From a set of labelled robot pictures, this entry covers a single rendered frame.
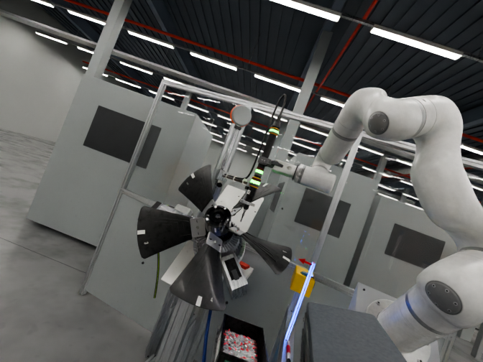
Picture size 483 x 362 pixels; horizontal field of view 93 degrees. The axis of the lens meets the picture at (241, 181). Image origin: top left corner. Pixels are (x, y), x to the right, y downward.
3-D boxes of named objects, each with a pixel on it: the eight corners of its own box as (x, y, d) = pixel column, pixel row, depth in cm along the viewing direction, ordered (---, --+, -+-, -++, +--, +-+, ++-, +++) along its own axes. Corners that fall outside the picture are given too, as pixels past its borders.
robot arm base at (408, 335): (425, 317, 78) (463, 294, 66) (432, 383, 65) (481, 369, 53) (366, 290, 84) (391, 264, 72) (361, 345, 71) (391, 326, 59)
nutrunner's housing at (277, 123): (240, 207, 105) (274, 114, 107) (247, 209, 107) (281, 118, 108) (243, 208, 102) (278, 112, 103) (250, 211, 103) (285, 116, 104)
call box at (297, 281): (290, 281, 131) (296, 264, 131) (307, 290, 128) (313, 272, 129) (288, 291, 116) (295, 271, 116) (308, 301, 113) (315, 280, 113)
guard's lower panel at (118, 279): (84, 286, 206) (121, 192, 209) (399, 485, 137) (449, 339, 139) (81, 287, 203) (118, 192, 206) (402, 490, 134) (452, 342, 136)
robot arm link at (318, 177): (307, 160, 100) (302, 174, 94) (338, 170, 96) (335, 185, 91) (303, 174, 106) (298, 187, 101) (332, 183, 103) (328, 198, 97)
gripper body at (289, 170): (295, 179, 96) (269, 171, 98) (295, 182, 105) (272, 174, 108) (301, 162, 96) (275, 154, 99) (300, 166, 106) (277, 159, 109)
